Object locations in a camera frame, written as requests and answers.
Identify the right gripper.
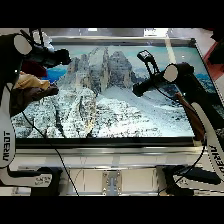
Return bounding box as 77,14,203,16
132,79,153,98

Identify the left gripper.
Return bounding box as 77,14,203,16
49,47,73,68

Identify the white garment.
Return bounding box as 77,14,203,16
31,31,55,52

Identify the dark red garment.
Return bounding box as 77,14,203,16
20,60,48,80

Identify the beige garment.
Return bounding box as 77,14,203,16
13,71,52,92

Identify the silver frame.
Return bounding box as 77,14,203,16
0,34,224,197

